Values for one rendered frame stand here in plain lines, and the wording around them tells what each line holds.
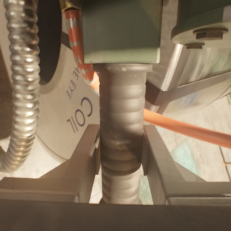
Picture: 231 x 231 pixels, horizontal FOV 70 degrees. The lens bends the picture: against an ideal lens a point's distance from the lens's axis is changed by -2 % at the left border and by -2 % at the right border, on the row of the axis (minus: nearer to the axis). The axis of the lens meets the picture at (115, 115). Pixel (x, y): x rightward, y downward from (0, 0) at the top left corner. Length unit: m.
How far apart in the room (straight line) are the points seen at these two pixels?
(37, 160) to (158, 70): 1.21
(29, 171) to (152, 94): 1.18
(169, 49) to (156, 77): 0.05
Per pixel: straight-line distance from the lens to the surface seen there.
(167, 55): 0.28
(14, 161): 0.18
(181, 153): 2.58
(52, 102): 0.67
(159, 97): 0.30
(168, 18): 0.29
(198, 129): 0.18
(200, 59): 0.40
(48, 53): 1.01
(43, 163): 1.39
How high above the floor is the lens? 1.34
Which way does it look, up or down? 50 degrees down
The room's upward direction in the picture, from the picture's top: 71 degrees clockwise
